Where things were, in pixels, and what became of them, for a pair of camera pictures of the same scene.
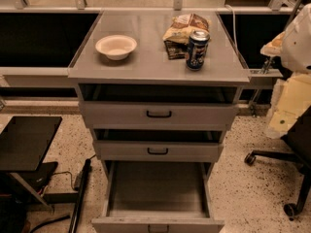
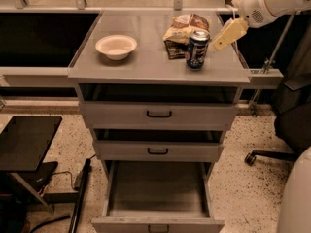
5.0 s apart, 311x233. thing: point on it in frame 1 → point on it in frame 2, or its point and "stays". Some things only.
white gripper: [297, 46] → [253, 10]
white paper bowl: [116, 47] stays
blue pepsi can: [197, 49] stays
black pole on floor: [82, 187] stays
